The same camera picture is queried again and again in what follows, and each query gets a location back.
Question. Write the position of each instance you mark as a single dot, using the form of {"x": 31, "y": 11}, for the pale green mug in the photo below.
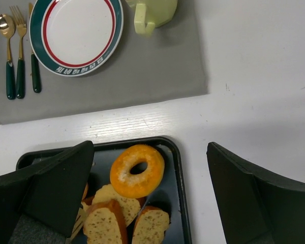
{"x": 151, "y": 14}

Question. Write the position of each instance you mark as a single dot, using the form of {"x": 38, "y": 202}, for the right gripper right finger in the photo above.
{"x": 255, "y": 204}

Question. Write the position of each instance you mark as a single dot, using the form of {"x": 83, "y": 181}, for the white plate green red rim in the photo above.
{"x": 73, "y": 38}

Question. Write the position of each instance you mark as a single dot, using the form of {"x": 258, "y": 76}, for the seeded bread slice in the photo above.
{"x": 130, "y": 206}
{"x": 151, "y": 225}
{"x": 105, "y": 223}

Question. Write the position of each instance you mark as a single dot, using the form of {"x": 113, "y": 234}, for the grey placemat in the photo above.
{"x": 168, "y": 65}

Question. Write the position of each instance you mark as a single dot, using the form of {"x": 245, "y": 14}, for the gold spoon green handle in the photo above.
{"x": 7, "y": 29}

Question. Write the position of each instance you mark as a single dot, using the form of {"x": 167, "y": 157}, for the gold fork green handle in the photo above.
{"x": 21, "y": 30}

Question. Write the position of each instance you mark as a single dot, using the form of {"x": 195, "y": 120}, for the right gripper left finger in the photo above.
{"x": 39, "y": 203}

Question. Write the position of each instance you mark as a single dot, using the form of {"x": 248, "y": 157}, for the black serving tray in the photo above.
{"x": 170, "y": 194}

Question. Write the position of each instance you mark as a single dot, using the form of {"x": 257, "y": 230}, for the orange round bun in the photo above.
{"x": 85, "y": 192}

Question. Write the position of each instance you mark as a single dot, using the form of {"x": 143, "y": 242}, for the orange glazed donut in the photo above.
{"x": 137, "y": 185}

